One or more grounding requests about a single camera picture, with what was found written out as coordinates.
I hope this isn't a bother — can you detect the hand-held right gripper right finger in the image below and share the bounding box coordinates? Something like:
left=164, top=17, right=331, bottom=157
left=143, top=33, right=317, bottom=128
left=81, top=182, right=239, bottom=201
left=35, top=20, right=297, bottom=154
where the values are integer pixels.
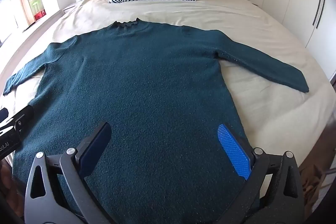
left=217, top=123, right=305, bottom=224

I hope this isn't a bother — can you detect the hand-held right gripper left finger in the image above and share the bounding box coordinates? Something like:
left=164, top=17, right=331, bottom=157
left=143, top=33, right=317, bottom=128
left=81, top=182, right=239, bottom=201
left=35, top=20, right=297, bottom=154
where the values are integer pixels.
left=24, top=122, right=117, bottom=224

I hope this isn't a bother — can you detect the dark teal knit sweater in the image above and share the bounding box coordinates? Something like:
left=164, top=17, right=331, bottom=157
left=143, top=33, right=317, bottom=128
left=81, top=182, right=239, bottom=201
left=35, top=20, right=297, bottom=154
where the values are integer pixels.
left=3, top=18, right=310, bottom=224

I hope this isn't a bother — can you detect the bed with beige sheet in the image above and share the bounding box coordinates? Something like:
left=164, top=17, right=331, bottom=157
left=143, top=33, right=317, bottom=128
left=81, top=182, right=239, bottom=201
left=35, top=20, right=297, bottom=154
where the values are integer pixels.
left=0, top=0, right=336, bottom=188

